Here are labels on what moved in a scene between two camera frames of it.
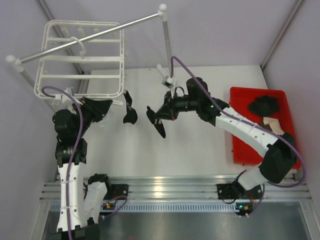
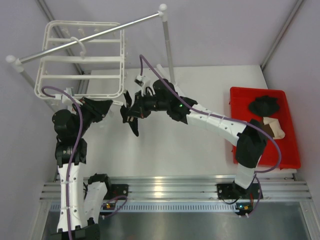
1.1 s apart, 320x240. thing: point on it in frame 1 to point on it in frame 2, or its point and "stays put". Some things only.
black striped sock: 158,123 to 133,121
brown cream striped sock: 273,124 stays put
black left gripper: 98,108 stays put
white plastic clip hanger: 94,69 stays put
